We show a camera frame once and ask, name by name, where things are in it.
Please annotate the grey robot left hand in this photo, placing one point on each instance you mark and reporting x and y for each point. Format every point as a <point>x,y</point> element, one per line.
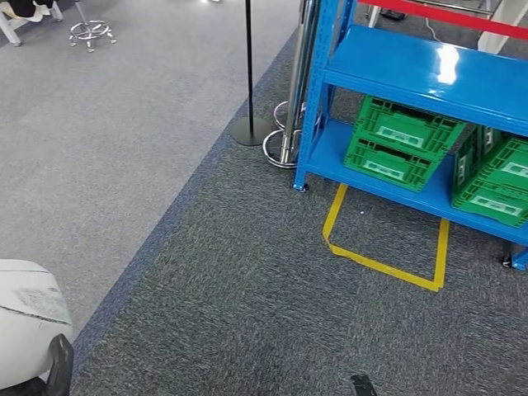
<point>62,366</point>

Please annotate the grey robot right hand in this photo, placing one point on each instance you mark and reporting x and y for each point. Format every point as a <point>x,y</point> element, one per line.
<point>363,386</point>

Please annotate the white curved plastic part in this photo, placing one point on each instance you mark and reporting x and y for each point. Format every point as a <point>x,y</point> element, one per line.
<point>25,328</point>

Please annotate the blue metal shelf rack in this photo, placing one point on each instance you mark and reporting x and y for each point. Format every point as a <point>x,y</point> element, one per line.
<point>412,71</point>

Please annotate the yellow floor tape outline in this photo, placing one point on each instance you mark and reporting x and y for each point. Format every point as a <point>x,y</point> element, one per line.
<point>441,251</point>

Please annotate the chrome stool base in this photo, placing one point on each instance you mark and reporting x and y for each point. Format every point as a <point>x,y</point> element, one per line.
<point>82,13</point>

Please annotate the black router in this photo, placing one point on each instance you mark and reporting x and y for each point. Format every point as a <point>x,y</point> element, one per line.
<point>391,15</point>

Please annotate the red barrier belt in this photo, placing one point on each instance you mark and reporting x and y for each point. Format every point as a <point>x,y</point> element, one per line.
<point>453,17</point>

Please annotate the black stanchion post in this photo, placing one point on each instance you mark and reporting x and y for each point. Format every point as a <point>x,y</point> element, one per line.
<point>250,131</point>

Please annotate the white frame table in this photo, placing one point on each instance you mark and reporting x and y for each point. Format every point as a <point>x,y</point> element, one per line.
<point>10,33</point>

